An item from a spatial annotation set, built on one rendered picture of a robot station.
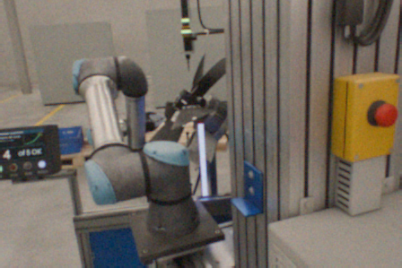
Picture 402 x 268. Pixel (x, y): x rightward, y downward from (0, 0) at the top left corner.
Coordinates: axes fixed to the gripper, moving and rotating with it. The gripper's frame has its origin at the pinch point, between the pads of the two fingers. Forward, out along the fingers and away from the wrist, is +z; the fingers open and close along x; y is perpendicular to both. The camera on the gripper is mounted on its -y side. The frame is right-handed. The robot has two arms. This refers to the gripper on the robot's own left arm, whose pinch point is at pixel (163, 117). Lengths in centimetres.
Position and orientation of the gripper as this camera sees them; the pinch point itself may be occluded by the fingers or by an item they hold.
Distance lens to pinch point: 153.4
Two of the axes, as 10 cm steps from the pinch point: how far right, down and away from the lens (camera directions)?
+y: -6.8, -0.4, 7.3
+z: 7.2, -2.2, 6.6
